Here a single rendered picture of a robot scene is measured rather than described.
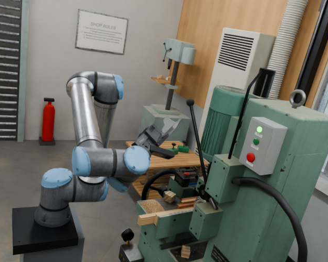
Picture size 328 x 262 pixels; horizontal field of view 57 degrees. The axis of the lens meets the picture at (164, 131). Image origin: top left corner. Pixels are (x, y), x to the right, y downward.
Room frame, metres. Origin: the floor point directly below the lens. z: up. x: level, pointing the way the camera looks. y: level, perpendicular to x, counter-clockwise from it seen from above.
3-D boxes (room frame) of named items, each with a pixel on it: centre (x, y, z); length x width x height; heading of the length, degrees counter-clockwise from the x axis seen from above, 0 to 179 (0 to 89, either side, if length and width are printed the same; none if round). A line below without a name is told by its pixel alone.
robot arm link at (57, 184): (1.41, 0.50, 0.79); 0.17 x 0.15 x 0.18; 114
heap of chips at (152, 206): (1.22, -0.02, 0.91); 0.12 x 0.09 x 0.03; 33
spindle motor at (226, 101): (1.27, -0.26, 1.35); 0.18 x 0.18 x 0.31
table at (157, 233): (1.37, -0.22, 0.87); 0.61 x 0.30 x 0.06; 123
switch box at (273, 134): (0.93, -0.32, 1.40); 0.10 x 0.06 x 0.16; 33
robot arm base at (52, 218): (1.41, 0.51, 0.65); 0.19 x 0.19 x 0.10
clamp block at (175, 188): (1.45, -0.17, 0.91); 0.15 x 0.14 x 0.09; 123
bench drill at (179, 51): (3.68, 0.01, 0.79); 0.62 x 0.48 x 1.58; 27
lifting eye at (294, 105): (1.03, -0.42, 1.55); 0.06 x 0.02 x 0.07; 33
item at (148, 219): (1.27, -0.26, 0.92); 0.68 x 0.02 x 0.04; 123
